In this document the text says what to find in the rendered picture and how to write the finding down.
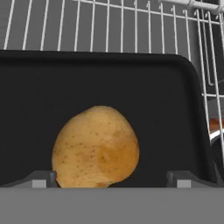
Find black oven tray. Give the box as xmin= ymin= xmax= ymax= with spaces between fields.
xmin=0 ymin=50 xmax=218 ymax=189

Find white wire oven rack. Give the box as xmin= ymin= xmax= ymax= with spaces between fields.
xmin=3 ymin=0 xmax=224 ymax=165

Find brown potato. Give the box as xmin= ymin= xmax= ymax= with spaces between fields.
xmin=51 ymin=105 xmax=140 ymax=189

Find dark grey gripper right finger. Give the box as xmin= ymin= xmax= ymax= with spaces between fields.
xmin=165 ymin=170 xmax=223 ymax=189

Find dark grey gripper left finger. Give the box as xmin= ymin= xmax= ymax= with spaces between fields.
xmin=0 ymin=170 xmax=58 ymax=189

